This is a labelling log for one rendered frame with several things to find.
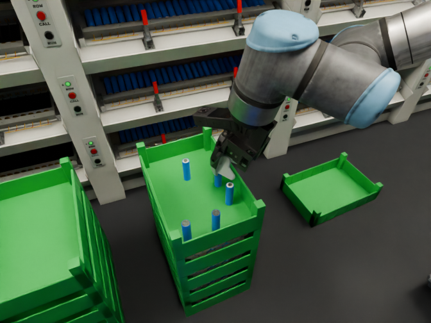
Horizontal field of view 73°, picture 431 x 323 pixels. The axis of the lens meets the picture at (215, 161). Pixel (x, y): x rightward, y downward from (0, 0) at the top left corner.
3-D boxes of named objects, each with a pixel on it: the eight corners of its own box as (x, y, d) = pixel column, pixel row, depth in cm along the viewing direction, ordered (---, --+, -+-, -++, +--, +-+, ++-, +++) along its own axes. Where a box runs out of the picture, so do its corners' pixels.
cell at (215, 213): (213, 217, 59) (213, 235, 63) (222, 214, 59) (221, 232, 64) (210, 210, 60) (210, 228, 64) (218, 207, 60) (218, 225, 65)
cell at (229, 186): (234, 204, 69) (235, 186, 65) (227, 206, 69) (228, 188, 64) (230, 198, 70) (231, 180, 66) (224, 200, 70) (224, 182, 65)
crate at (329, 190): (312, 227, 102) (317, 214, 97) (279, 188, 115) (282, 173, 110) (376, 199, 111) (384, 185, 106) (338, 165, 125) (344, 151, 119)
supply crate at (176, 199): (262, 227, 65) (266, 205, 59) (174, 261, 59) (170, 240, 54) (210, 146, 85) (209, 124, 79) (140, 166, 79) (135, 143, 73)
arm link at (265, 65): (318, 49, 36) (245, 18, 37) (279, 120, 46) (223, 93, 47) (330, 21, 42) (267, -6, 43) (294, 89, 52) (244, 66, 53)
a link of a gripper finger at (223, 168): (224, 194, 66) (237, 168, 60) (204, 178, 68) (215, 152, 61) (232, 186, 68) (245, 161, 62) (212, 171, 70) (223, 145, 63)
